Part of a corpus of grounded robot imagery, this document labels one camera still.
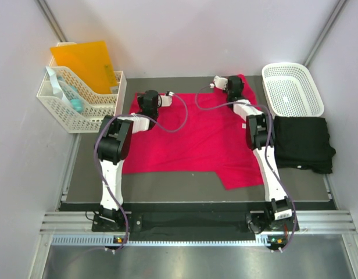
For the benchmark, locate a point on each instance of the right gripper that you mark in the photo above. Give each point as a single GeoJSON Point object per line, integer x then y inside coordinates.
{"type": "Point", "coordinates": [241, 86]}

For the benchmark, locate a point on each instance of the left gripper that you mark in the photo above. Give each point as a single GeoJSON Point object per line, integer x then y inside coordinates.
{"type": "Point", "coordinates": [140, 101]}

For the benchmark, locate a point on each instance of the red t shirt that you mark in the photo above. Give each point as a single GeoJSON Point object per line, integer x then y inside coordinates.
{"type": "Point", "coordinates": [196, 133]}

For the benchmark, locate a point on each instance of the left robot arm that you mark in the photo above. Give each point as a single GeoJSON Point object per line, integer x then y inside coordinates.
{"type": "Point", "coordinates": [111, 151]}

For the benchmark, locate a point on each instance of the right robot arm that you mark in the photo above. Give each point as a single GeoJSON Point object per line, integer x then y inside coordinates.
{"type": "Point", "coordinates": [260, 140]}

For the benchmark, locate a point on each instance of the white plastic basket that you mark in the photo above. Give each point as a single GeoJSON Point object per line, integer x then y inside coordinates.
{"type": "Point", "coordinates": [290, 90]}

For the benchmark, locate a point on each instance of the white file organizer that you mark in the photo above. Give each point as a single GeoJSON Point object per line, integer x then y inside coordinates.
{"type": "Point", "coordinates": [53, 95]}

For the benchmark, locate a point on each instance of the teal object in organizer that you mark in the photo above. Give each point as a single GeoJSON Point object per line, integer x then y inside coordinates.
{"type": "Point", "coordinates": [75, 102]}

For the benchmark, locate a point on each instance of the orange plastic folder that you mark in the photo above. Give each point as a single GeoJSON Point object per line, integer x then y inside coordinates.
{"type": "Point", "coordinates": [91, 62]}

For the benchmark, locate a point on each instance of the black folded t shirt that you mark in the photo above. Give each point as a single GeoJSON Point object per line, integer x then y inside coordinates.
{"type": "Point", "coordinates": [303, 143]}

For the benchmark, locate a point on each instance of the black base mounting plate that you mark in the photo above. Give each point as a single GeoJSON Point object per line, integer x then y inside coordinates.
{"type": "Point", "coordinates": [191, 223]}

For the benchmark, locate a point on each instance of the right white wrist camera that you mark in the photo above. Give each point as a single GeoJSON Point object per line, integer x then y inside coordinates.
{"type": "Point", "coordinates": [219, 83]}

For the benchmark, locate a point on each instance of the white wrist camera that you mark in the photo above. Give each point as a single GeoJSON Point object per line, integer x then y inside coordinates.
{"type": "Point", "coordinates": [219, 83]}
{"type": "Point", "coordinates": [165, 100]}

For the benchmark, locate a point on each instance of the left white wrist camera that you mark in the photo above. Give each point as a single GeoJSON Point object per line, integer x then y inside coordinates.
{"type": "Point", "coordinates": [165, 100]}

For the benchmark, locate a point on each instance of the aluminium frame rail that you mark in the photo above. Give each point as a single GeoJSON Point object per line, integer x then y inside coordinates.
{"type": "Point", "coordinates": [309, 221]}

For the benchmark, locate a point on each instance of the grey slotted cable duct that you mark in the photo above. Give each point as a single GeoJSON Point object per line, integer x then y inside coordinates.
{"type": "Point", "coordinates": [116, 240]}

